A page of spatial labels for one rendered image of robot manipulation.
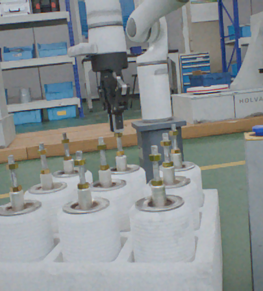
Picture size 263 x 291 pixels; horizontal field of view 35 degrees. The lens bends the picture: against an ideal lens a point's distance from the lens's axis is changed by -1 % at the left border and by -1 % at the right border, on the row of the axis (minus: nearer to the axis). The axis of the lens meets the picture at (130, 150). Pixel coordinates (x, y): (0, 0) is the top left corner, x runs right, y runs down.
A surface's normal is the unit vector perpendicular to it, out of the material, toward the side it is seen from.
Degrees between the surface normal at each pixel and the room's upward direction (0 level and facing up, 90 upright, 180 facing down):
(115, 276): 90
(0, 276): 90
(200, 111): 90
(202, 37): 90
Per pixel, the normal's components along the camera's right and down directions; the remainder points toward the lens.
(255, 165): -0.22, 0.19
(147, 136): -0.61, 0.25
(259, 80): 0.15, 0.16
